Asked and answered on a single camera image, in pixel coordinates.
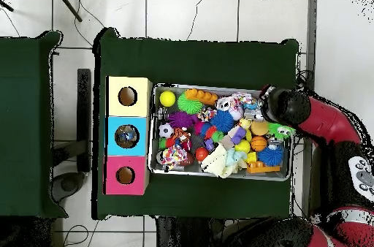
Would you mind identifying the clear mesh bin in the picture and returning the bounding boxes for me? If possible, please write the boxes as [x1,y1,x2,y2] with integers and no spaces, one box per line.
[148,83,295,183]

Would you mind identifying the wooden box with three holes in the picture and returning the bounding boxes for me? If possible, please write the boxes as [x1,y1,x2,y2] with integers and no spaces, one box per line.
[104,75,153,196]

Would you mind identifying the silver toy robot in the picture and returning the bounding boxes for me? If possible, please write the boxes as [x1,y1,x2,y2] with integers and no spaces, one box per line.
[243,107,265,121]

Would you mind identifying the green spiky ball with eyes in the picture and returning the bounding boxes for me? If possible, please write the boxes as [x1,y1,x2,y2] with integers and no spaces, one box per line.
[267,122,297,140]

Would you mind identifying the blue spiky ball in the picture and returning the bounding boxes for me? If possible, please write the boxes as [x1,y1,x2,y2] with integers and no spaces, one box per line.
[210,109,237,133]

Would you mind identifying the small basketball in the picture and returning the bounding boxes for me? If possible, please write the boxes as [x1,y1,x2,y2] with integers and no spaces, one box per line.
[250,135,269,153]

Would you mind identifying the orange toy block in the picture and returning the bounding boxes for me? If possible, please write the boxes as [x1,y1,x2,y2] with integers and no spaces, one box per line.
[184,87,219,105]

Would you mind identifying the dark green tablecloth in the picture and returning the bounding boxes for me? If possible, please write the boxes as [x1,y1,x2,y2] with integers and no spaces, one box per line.
[0,31,69,219]
[92,27,299,220]

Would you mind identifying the cream knitted cloth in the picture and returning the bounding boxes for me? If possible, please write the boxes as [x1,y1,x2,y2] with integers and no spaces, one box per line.
[199,142,248,179]

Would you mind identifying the purple spiky ball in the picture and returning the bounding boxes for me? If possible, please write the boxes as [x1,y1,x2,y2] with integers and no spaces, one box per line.
[167,111,200,129]

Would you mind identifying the yellow ball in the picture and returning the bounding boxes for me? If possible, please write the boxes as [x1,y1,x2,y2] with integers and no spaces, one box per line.
[159,90,177,107]

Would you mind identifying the small soccer ball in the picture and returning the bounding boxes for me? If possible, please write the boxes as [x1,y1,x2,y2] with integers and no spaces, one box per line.
[158,122,175,139]

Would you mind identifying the black flat panel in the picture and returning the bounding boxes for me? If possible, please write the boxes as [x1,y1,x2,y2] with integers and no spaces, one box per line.
[76,68,92,173]

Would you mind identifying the black tripod leg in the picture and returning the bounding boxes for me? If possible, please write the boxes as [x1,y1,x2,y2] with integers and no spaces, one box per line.
[52,0,83,23]
[0,0,15,13]

